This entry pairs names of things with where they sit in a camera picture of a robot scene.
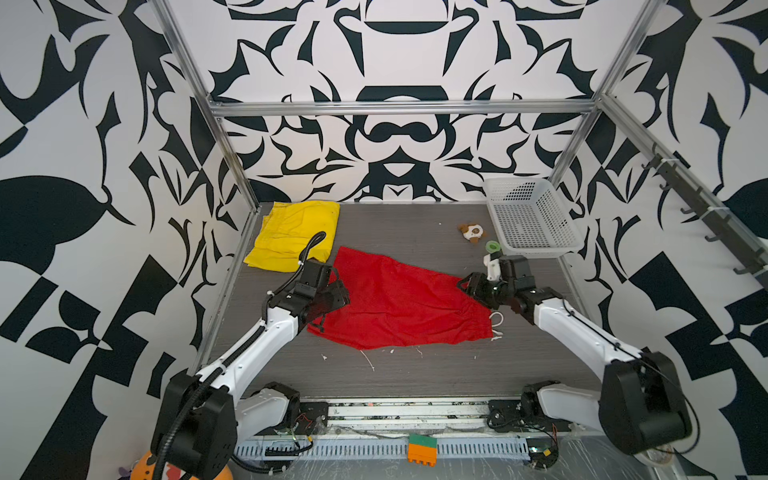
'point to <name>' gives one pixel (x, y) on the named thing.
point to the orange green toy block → (422, 448)
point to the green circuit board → (543, 452)
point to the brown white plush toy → (473, 232)
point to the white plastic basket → (532, 217)
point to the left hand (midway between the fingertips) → (341, 290)
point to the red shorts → (394, 305)
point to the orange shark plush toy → (145, 470)
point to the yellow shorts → (287, 229)
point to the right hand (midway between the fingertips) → (464, 284)
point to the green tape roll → (492, 246)
